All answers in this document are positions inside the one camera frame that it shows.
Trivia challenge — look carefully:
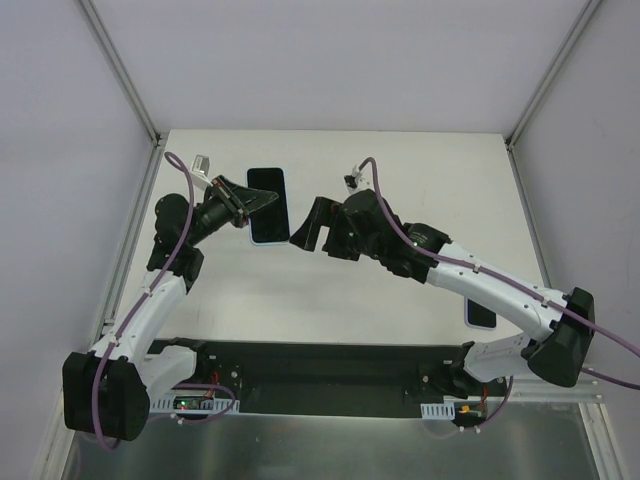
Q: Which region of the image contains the phone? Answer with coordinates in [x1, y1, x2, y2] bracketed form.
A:
[246, 167, 290, 245]
[464, 299, 497, 330]

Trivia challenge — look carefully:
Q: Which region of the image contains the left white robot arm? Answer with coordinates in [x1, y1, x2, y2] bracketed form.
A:
[62, 176, 279, 441]

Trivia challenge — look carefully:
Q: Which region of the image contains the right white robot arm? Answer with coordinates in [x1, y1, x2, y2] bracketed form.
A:
[290, 189, 595, 398]

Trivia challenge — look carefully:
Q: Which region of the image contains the phone in purple case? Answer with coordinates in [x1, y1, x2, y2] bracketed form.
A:
[464, 299, 497, 330]

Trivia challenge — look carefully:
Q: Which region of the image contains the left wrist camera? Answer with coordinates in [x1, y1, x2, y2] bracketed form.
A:
[190, 155, 211, 190]

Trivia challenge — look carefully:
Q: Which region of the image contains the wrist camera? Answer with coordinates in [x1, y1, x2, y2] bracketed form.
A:
[190, 155, 211, 190]
[343, 166, 362, 195]

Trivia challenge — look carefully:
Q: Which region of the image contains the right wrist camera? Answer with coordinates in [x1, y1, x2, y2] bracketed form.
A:
[343, 166, 362, 195]

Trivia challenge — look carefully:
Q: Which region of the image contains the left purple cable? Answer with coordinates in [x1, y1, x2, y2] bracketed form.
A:
[92, 151, 236, 449]

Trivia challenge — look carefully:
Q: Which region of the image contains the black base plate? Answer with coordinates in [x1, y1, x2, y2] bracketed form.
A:
[149, 337, 506, 419]

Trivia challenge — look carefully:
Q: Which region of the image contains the right white cable duct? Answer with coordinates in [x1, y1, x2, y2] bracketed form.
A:
[420, 402, 456, 421]

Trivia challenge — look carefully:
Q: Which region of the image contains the white cable duct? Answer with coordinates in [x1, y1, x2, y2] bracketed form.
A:
[150, 394, 240, 415]
[420, 402, 456, 421]

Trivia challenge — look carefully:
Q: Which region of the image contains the left white cable duct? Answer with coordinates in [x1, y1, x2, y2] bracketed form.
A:
[150, 394, 240, 415]

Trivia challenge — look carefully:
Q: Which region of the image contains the left aluminium frame post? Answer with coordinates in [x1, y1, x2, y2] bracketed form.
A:
[75, 0, 162, 146]

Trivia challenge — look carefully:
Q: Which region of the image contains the aluminium frame post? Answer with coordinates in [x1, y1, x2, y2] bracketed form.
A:
[505, 0, 605, 152]
[75, 0, 162, 146]

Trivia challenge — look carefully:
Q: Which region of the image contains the right aluminium frame post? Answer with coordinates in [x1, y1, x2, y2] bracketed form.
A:
[505, 0, 605, 152]

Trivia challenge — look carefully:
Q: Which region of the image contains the aluminium front rail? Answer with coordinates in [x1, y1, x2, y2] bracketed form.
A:
[510, 374, 603, 403]

